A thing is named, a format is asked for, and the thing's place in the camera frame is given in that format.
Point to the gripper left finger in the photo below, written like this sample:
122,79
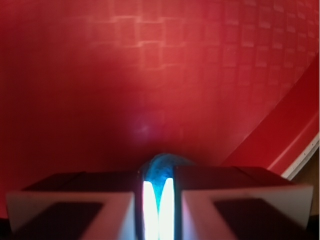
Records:
79,206

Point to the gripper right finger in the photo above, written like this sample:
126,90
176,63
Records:
239,203

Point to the blue textured ball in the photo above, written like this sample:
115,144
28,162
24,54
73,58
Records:
157,170

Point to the red plastic tray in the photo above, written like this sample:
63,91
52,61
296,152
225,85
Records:
104,85

